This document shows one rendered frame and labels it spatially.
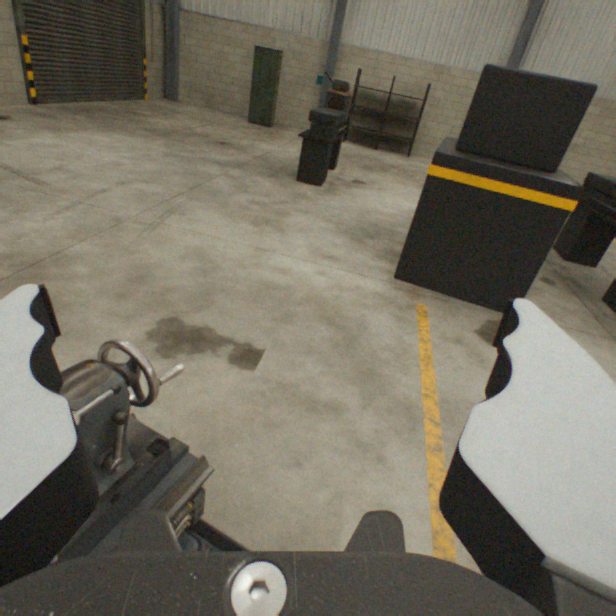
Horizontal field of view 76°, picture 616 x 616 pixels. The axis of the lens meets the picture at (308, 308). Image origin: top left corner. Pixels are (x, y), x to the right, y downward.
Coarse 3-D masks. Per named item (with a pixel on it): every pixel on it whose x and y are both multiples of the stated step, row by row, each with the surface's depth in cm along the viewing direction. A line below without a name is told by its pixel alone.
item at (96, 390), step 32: (128, 352) 71; (64, 384) 63; (96, 384) 65; (128, 384) 75; (96, 416) 63; (128, 416) 71; (96, 448) 66; (128, 448) 79; (160, 448) 81; (96, 480) 70; (128, 480) 73; (96, 512) 68
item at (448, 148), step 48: (480, 96) 342; (528, 96) 331; (576, 96) 320; (480, 144) 357; (528, 144) 345; (432, 192) 352; (480, 192) 338; (528, 192) 326; (576, 192) 315; (432, 240) 370; (480, 240) 355; (528, 240) 342; (432, 288) 390; (480, 288) 374; (528, 288) 359
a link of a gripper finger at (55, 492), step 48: (0, 336) 8; (48, 336) 10; (0, 384) 7; (48, 384) 9; (0, 432) 6; (48, 432) 6; (0, 480) 6; (48, 480) 6; (0, 528) 5; (48, 528) 6; (0, 576) 5
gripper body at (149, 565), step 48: (144, 528) 5; (384, 528) 5; (48, 576) 4; (96, 576) 4; (144, 576) 4; (192, 576) 4; (240, 576) 4; (288, 576) 4; (336, 576) 4; (384, 576) 4; (432, 576) 4; (480, 576) 4
